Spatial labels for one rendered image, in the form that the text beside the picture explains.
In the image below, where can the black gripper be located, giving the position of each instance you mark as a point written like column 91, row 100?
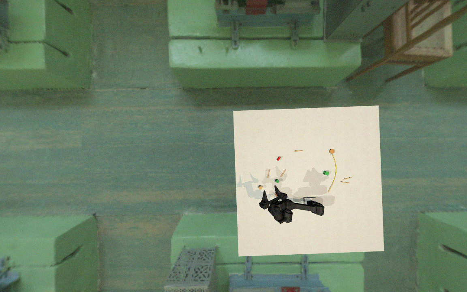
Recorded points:
column 265, row 203

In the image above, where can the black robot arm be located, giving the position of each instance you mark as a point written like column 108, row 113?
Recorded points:
column 287, row 205

